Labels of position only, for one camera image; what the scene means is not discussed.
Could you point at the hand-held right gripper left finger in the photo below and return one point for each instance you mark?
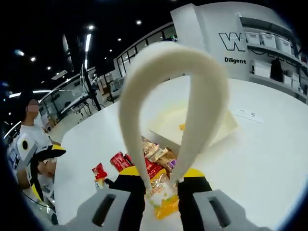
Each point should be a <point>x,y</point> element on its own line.
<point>96,211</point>

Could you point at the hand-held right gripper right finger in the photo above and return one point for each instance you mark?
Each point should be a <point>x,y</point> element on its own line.
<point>223,211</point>

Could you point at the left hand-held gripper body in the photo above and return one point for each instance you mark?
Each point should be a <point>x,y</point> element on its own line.
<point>26,156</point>

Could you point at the white candy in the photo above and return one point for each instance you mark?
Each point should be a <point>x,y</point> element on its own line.
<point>99,185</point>

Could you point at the small red snack packet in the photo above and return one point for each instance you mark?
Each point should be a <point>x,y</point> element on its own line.
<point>99,172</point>

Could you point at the long red snack packet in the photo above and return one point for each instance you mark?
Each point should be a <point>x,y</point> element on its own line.
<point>119,161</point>
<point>154,168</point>

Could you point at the brown purple snack packet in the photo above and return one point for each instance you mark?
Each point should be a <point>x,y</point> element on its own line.
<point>166,157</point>

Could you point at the tan snack packet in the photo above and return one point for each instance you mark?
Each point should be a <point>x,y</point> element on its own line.
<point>150,146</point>

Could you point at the small orange snack piece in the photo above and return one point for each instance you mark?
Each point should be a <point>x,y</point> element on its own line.
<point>183,126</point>

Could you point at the cream food container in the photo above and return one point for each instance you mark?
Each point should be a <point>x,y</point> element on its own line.
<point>166,120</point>

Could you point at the person's left hand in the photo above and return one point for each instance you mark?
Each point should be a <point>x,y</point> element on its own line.
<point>47,167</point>

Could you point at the black display stand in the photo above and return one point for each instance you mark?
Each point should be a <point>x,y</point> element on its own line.
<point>92,93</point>

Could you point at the white cardboard box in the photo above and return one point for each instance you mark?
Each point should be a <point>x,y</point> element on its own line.
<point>261,68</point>

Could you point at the black bag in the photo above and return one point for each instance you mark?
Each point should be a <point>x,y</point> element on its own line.
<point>276,69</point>

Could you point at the round ceiling spotlights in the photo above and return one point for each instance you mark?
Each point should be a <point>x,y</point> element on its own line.
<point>138,22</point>

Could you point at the metal shelf rack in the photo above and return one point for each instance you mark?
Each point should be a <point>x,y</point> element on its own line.
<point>264,47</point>

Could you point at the group of white storage bins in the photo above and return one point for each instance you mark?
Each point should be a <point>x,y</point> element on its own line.
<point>268,39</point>

